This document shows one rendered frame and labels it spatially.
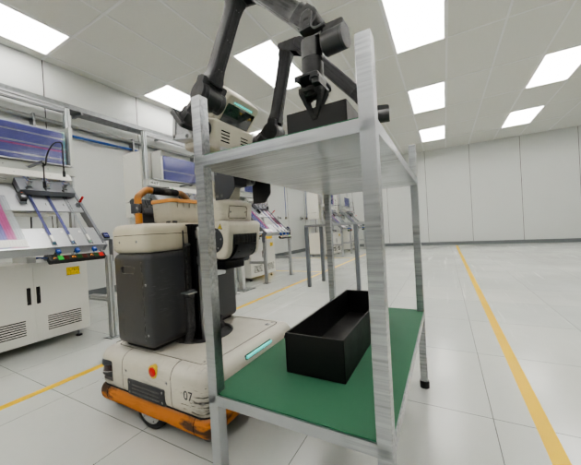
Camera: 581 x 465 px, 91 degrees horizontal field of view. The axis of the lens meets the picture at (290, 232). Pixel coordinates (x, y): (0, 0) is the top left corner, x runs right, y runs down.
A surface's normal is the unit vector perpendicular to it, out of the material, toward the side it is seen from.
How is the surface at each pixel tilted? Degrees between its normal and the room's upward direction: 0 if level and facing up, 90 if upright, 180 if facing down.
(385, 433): 90
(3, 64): 90
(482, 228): 90
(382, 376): 90
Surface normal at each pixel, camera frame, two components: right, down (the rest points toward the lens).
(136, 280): -0.48, 0.04
